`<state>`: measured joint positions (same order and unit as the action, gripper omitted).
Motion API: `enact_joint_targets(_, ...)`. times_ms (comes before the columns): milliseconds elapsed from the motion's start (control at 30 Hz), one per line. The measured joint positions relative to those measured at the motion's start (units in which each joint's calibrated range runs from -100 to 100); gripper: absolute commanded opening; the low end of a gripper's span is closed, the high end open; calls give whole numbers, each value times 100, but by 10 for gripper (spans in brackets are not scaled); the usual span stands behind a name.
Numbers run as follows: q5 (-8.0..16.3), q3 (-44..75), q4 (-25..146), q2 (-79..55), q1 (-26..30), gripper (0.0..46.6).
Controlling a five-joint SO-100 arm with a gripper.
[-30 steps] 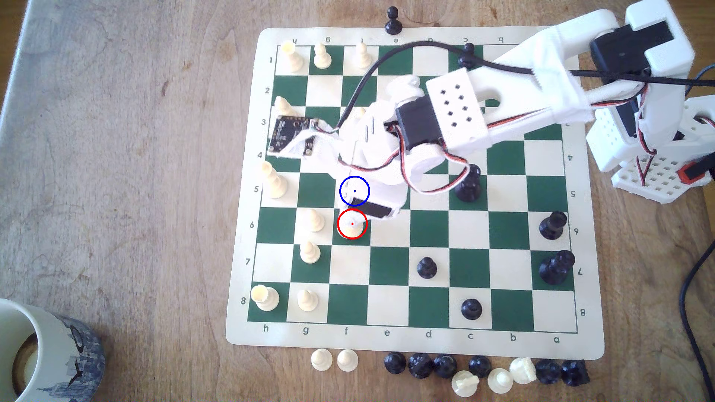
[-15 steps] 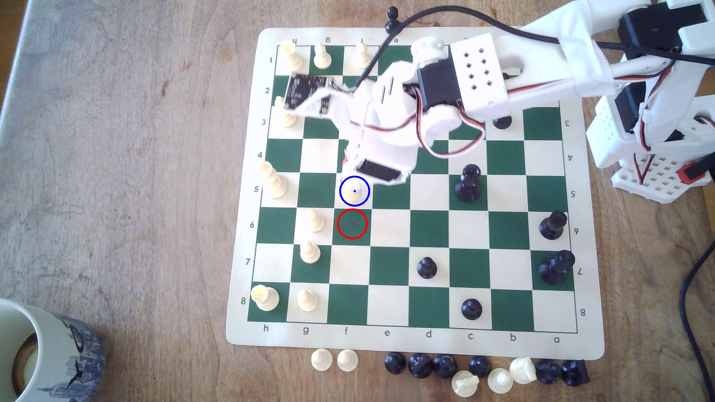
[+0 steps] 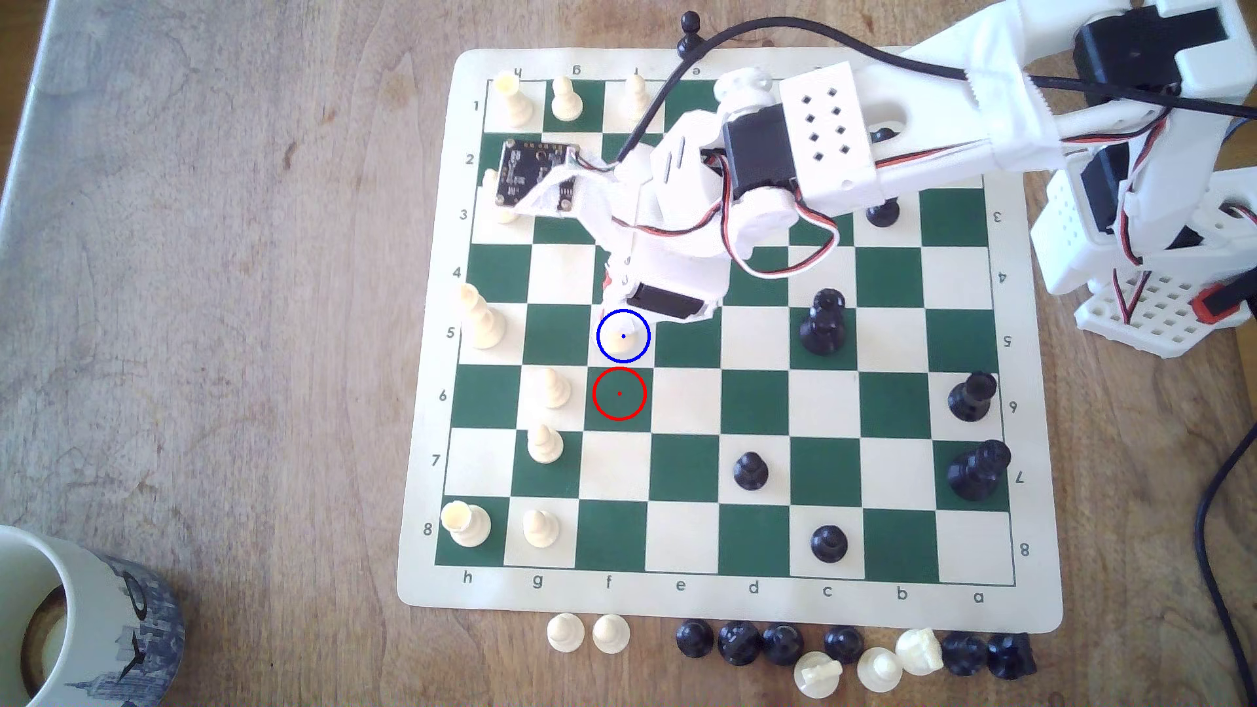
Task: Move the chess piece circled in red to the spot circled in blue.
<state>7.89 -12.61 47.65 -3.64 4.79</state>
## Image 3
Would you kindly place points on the white taped camera mount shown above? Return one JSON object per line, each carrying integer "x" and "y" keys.
{"x": 579, "y": 211}

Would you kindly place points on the cream chess knight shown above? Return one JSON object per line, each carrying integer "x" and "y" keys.
{"x": 920, "y": 651}

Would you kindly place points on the black chess king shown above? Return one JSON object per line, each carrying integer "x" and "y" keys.
{"x": 978, "y": 471}

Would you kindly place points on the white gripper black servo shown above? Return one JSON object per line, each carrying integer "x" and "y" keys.
{"x": 669, "y": 302}

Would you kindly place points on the cream chess bishop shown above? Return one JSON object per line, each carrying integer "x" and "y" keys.
{"x": 488, "y": 187}

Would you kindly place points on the black chess pawn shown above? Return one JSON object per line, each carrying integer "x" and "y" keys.
{"x": 694, "y": 639}
{"x": 886, "y": 135}
{"x": 783, "y": 644}
{"x": 829, "y": 544}
{"x": 689, "y": 39}
{"x": 751, "y": 471}
{"x": 844, "y": 644}
{"x": 884, "y": 213}

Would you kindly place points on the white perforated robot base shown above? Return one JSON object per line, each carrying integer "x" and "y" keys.
{"x": 1149, "y": 314}

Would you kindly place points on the black chess queen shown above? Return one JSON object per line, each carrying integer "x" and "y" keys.
{"x": 823, "y": 324}

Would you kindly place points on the cream chess rook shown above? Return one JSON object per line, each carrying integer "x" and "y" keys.
{"x": 510, "y": 100}
{"x": 465, "y": 523}

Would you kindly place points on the green and cream chess mat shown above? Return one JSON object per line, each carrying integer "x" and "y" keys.
{"x": 687, "y": 412}

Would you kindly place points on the cream chess pawn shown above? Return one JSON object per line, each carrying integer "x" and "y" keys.
{"x": 545, "y": 445}
{"x": 555, "y": 389}
{"x": 623, "y": 344}
{"x": 566, "y": 633}
{"x": 636, "y": 96}
{"x": 564, "y": 100}
{"x": 610, "y": 634}
{"x": 540, "y": 528}
{"x": 879, "y": 671}

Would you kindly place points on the white skyline print mug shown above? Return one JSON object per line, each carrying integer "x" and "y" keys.
{"x": 98, "y": 628}

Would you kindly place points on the black chess piece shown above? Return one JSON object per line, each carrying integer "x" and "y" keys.
{"x": 964, "y": 654}
{"x": 739, "y": 644}

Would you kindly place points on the cream chess piece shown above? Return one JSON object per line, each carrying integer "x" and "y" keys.
{"x": 817, "y": 676}

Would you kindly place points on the black camera circuit board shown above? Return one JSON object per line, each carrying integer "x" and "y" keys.
{"x": 535, "y": 172}

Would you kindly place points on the black chess rook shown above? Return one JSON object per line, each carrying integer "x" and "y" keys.
{"x": 1011, "y": 657}

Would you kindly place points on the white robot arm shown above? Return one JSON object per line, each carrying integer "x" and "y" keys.
{"x": 943, "y": 88}

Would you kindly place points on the red connector plug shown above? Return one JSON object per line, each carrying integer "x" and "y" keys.
{"x": 1218, "y": 300}

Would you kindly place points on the cream chess king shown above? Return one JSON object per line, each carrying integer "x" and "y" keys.
{"x": 481, "y": 319}

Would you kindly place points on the black chess bishop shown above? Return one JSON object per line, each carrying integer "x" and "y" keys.
{"x": 970, "y": 398}

